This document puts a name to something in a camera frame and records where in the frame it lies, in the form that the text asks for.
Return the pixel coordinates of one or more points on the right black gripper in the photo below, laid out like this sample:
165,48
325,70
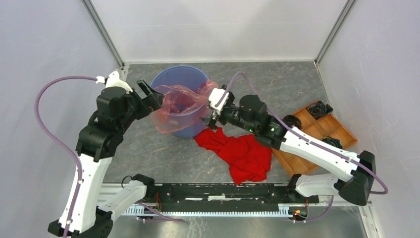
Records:
210,122

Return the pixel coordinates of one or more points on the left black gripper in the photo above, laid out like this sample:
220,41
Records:
148,103

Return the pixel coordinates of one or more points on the red translucent trash bag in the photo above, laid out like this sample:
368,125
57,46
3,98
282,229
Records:
182,107

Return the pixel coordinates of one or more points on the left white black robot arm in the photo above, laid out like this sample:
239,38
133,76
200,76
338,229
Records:
118,106

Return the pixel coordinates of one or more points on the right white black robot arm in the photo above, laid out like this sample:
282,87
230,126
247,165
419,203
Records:
350,176

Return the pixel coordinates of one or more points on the blue plastic trash bin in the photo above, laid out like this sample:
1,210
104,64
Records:
190,77

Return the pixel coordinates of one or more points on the red cloth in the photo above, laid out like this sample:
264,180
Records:
248,160

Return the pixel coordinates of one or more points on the black roll in middle compartment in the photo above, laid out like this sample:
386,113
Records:
292,120

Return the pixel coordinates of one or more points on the black roll in compartment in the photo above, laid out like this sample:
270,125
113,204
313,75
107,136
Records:
292,120
319,109
333,142

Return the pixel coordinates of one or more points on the black roll in far compartment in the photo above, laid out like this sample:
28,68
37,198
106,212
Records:
319,109

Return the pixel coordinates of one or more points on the orange compartment tray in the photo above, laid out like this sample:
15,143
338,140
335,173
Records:
318,128

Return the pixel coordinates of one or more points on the black roll in right compartment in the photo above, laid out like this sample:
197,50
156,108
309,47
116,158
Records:
333,142

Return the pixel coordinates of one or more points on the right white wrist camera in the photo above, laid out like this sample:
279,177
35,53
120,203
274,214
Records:
215,98

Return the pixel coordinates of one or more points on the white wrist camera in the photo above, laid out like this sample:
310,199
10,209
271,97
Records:
215,98
113,80

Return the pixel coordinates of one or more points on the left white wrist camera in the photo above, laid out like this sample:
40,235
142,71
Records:
113,80

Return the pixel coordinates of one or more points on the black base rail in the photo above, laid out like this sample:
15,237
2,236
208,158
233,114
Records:
223,197

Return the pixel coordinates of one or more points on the left aluminium frame post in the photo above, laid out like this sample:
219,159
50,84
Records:
93,14

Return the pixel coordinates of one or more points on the aluminium frame post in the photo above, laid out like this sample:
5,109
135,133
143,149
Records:
349,4
93,14

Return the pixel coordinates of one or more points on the right aluminium frame post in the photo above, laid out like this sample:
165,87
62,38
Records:
349,4

